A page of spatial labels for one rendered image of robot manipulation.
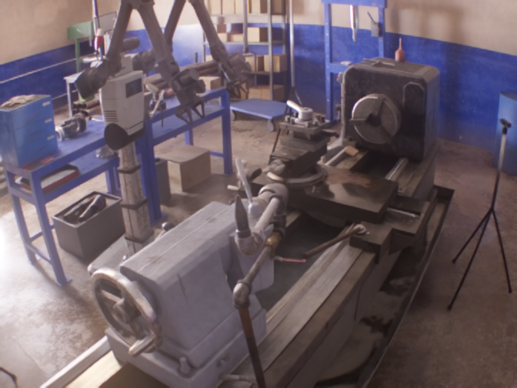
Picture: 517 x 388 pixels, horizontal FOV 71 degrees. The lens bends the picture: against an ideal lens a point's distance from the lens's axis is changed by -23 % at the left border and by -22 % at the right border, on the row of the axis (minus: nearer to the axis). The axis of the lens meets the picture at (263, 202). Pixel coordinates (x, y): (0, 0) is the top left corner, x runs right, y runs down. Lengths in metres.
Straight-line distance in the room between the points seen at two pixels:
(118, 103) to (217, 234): 1.27
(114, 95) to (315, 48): 4.34
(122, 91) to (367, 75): 1.29
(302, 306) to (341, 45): 4.97
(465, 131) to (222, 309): 5.01
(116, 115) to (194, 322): 1.43
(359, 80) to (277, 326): 1.56
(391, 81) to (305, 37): 3.94
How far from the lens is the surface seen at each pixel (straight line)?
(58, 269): 3.07
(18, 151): 2.89
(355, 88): 2.50
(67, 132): 3.20
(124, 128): 2.28
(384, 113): 2.25
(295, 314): 1.34
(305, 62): 6.32
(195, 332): 1.04
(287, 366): 1.19
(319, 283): 1.47
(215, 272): 1.08
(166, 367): 1.07
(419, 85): 2.35
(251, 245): 0.84
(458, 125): 5.81
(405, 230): 1.72
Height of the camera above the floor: 1.72
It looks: 27 degrees down
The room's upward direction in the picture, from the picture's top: 2 degrees counter-clockwise
